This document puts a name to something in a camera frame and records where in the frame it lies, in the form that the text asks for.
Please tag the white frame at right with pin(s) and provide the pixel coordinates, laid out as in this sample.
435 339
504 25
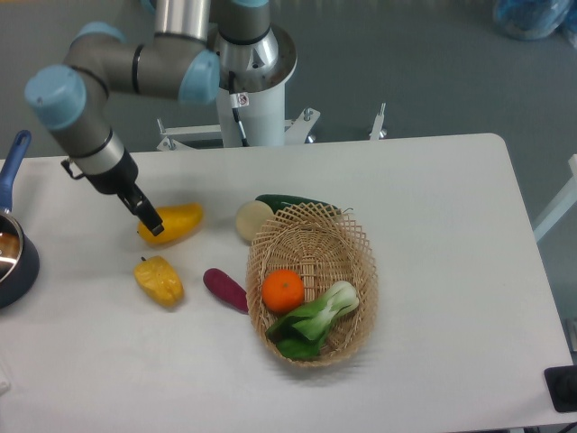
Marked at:
562 202

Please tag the woven wicker basket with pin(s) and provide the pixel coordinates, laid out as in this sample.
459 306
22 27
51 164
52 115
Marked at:
322 247

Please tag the orange tangerine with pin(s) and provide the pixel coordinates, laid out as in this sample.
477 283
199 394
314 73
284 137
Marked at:
282 291

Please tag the yellow bell pepper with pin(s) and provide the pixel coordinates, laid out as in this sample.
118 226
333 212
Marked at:
159 281

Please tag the purple sweet potato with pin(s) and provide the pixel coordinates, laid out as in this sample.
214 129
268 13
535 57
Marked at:
226 289

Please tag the pale round melon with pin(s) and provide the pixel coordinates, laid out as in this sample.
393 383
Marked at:
250 217

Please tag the black device at edge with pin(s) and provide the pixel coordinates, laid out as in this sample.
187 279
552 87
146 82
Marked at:
561 385

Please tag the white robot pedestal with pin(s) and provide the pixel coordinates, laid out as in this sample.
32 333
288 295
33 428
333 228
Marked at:
251 100

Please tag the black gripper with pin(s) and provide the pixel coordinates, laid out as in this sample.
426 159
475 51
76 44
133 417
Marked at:
120 180

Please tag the yellow mango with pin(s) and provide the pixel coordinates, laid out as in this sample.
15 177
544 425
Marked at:
177 221

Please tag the green bok choy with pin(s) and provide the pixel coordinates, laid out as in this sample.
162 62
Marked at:
301 333

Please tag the dark green cucumber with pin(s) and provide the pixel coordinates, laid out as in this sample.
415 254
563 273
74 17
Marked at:
280 201

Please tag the blue saucepan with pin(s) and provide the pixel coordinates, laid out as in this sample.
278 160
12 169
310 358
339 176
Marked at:
20 261

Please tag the blue plastic bag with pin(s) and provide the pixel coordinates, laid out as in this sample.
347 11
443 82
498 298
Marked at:
536 20

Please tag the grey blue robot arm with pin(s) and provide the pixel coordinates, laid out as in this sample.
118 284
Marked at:
69 98

